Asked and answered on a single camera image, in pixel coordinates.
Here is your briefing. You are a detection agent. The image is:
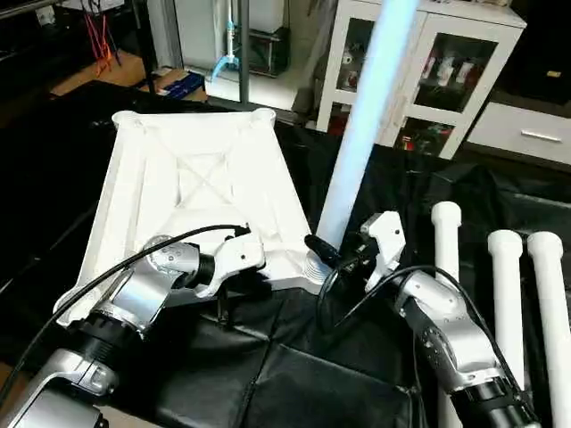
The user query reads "brown cardboard box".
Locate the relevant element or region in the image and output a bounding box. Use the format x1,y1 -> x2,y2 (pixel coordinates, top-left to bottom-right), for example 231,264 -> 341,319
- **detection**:
133,67 -> 209,102

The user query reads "grey metal pole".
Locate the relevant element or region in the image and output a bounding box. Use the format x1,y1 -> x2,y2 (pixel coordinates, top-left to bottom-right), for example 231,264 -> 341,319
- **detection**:
233,0 -> 253,111

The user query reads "red cable bundle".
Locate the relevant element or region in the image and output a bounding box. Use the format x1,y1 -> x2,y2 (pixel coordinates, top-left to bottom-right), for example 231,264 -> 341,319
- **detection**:
80,0 -> 118,73

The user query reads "white plastic table top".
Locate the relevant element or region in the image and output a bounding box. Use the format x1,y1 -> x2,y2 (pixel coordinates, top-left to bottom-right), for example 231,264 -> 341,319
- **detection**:
53,108 -> 336,327

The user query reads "white drawer unit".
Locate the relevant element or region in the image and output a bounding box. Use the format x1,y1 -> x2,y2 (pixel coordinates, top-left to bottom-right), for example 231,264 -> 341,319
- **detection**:
465,99 -> 571,167

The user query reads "black work mat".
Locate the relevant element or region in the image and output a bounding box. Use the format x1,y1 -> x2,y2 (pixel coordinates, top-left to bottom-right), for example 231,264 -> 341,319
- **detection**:
0,80 -> 571,428

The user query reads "white appliance cabinet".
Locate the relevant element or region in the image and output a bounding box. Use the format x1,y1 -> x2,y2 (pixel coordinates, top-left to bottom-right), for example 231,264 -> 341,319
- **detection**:
172,0 -> 291,77

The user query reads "light blue mop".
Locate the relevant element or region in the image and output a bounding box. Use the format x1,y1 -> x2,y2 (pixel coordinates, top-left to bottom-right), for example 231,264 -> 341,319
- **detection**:
211,0 -> 243,82

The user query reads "white plastic table leg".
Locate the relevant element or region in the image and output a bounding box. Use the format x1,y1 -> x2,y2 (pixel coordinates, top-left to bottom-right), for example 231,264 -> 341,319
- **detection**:
430,201 -> 466,428
525,231 -> 571,428
307,0 -> 421,287
486,229 -> 528,368

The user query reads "white glass door cabinet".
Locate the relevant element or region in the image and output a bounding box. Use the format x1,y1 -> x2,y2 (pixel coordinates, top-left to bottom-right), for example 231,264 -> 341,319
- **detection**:
314,0 -> 528,161

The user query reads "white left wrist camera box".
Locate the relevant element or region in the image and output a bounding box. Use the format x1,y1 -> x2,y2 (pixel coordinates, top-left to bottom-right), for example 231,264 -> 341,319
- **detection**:
194,231 -> 268,300

